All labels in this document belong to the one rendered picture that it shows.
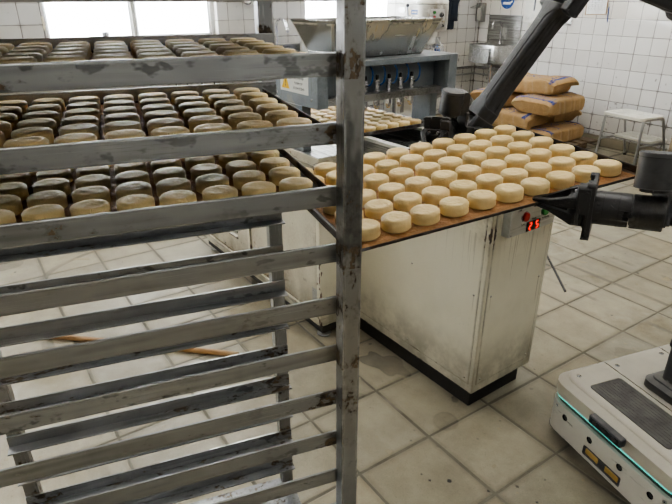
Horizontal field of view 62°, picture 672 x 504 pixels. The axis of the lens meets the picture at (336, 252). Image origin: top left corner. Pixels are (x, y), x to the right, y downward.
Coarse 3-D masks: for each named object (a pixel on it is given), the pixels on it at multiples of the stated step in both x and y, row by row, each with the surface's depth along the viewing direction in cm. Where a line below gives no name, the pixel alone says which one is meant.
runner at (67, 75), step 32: (0, 64) 60; (32, 64) 61; (64, 64) 62; (96, 64) 63; (128, 64) 64; (160, 64) 65; (192, 64) 67; (224, 64) 68; (256, 64) 69; (288, 64) 71; (320, 64) 72
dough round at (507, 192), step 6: (498, 186) 100; (504, 186) 100; (510, 186) 100; (516, 186) 99; (498, 192) 98; (504, 192) 98; (510, 192) 97; (516, 192) 97; (522, 192) 98; (498, 198) 99; (504, 198) 98; (510, 198) 97; (516, 198) 98; (522, 198) 98
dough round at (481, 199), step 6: (474, 192) 98; (480, 192) 98; (486, 192) 98; (492, 192) 98; (468, 198) 97; (474, 198) 96; (480, 198) 96; (486, 198) 96; (492, 198) 96; (474, 204) 96; (480, 204) 96; (486, 204) 96; (492, 204) 96
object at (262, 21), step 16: (256, 16) 107; (272, 16) 108; (256, 32) 109; (272, 32) 109; (272, 80) 112; (272, 240) 126; (272, 272) 130; (272, 304) 134; (272, 336) 140; (288, 480) 157
